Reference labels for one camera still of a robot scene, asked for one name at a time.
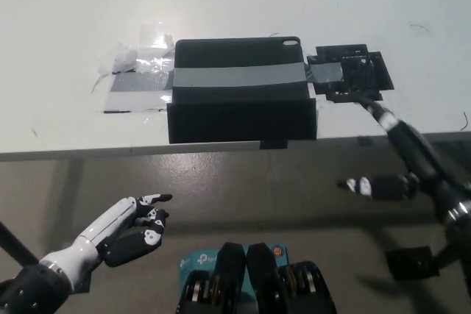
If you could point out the small black tape tab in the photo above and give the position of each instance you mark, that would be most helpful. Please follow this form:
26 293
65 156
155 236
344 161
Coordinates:
273 144

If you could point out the grey tape strip on cover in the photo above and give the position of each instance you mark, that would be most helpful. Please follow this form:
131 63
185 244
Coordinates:
239 75

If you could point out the crumpled clear tape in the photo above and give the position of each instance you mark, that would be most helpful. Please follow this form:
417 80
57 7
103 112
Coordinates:
147 49

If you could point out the shiny grey tape piece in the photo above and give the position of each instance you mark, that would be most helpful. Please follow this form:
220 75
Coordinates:
325 73

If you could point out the teal tp-link box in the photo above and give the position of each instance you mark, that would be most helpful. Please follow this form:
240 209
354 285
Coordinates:
200 260

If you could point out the black tape square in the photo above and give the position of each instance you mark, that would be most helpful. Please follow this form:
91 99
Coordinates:
410 262

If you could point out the grey duct tape patch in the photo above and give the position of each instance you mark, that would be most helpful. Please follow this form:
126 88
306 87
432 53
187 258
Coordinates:
141 81

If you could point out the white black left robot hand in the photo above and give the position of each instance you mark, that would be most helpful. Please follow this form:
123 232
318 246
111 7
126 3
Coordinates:
110 224

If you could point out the black robot body blocks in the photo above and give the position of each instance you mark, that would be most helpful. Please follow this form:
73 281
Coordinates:
265 281

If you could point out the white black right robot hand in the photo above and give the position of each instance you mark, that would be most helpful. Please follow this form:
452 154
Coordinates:
423 161

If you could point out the black tablet cover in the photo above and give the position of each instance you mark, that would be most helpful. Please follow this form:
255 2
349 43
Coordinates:
239 115

